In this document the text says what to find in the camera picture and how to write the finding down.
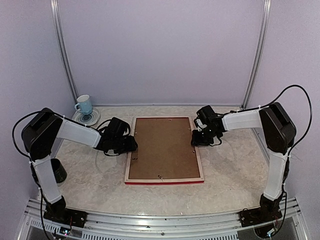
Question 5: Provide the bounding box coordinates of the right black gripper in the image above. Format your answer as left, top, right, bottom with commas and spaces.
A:
190, 126, 219, 146

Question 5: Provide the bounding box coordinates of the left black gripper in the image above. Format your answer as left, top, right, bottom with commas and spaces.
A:
112, 135, 138, 154

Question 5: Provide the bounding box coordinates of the red wooden picture frame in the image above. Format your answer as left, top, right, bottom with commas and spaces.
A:
124, 116, 205, 186

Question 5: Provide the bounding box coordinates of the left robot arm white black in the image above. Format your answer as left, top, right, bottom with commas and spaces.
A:
21, 108, 138, 224

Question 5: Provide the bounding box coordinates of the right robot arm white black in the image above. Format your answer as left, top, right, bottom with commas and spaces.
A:
191, 102, 297, 226

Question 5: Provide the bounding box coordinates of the striped round plate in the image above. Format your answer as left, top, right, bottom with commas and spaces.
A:
72, 107, 101, 126

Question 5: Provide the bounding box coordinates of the light blue mug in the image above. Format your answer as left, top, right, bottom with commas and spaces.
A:
74, 94, 93, 115

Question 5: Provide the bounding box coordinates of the dark green mug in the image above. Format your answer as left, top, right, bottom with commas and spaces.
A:
50, 158, 67, 184

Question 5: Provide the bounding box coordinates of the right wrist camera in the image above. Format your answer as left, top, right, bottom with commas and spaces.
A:
194, 117, 207, 132

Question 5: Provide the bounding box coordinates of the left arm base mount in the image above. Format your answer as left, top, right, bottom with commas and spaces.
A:
43, 208, 88, 228

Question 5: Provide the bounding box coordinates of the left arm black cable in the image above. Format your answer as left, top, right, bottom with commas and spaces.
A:
11, 111, 48, 161

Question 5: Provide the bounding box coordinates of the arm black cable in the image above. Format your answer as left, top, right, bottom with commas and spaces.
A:
11, 111, 48, 161
267, 84, 313, 153

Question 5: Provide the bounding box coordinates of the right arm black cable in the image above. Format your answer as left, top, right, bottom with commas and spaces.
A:
267, 84, 313, 153

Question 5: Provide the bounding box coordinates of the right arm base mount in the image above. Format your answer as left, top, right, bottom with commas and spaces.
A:
238, 207, 283, 228

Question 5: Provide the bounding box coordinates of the aluminium front rail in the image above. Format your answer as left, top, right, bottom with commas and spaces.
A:
16, 198, 310, 240

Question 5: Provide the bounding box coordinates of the right aluminium corner post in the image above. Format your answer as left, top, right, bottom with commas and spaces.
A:
241, 0, 272, 109

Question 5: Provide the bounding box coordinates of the aluminium corner post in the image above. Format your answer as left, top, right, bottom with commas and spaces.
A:
50, 0, 78, 103
241, 0, 272, 109

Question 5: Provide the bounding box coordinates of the left aluminium corner post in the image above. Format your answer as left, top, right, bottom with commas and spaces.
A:
50, 0, 78, 103

